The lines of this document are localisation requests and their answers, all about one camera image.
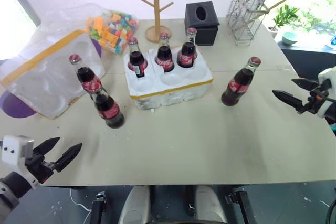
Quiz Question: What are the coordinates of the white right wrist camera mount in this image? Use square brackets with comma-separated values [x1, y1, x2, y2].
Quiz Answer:
[316, 67, 336, 119]

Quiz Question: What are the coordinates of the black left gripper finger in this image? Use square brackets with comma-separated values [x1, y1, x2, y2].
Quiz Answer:
[33, 136, 61, 158]
[53, 142, 83, 173]

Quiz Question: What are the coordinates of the purple round mat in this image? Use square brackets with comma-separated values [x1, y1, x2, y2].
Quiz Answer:
[0, 37, 103, 119]

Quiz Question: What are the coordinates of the white floor cable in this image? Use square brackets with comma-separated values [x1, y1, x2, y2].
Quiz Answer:
[69, 187, 93, 224]

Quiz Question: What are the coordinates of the glass cola bottle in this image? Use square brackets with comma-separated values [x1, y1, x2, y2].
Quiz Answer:
[68, 54, 102, 97]
[81, 80, 125, 130]
[154, 31, 175, 73]
[127, 37, 149, 79]
[220, 56, 262, 108]
[176, 27, 198, 69]

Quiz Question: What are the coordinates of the white foam lid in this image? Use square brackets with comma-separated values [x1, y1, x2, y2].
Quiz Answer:
[0, 29, 106, 120]

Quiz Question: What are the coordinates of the wooden mug tree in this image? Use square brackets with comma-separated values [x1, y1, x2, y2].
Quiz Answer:
[139, 0, 175, 44]

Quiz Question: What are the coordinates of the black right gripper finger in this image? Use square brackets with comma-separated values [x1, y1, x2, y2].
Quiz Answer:
[271, 90, 307, 115]
[291, 78, 320, 92]

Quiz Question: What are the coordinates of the pale grey rounded shape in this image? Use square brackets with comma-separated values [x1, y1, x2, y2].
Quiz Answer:
[193, 185, 228, 224]
[118, 185, 152, 224]

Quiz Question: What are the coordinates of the black cable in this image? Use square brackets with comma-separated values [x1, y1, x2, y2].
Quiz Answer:
[326, 180, 336, 224]

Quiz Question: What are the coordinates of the white foam bottle tray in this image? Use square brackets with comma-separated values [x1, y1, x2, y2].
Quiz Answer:
[123, 47, 214, 111]

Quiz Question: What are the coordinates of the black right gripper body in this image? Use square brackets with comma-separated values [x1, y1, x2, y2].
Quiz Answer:
[303, 78, 332, 115]

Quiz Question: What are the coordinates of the black tissue box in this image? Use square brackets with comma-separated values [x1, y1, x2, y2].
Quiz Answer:
[184, 1, 220, 46]

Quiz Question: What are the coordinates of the pale teal bowl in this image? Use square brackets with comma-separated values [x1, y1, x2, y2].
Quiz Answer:
[281, 31, 299, 46]

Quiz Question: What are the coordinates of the dark side cabinet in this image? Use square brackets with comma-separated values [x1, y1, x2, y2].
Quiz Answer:
[277, 40, 336, 81]

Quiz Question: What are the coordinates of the green potted plant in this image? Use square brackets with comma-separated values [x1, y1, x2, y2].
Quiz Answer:
[267, 4, 300, 39]

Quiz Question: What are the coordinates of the metal wire rack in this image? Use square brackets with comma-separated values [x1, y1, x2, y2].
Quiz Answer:
[225, 0, 272, 47]

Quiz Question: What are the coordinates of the bag of colourful blocks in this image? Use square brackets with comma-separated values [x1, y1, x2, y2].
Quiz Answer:
[39, 2, 140, 56]

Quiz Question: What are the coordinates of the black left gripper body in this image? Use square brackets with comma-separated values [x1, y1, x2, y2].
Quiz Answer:
[25, 150, 56, 184]

